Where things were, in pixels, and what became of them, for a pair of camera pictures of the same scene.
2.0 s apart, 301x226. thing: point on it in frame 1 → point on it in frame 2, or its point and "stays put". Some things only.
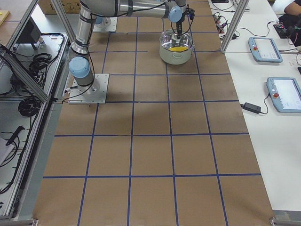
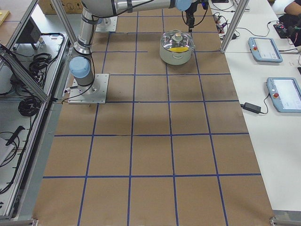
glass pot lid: x=169 y=40 stays put
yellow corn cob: x=178 y=49 stays put
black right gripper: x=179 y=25 → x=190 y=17
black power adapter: x=251 y=108 stays put
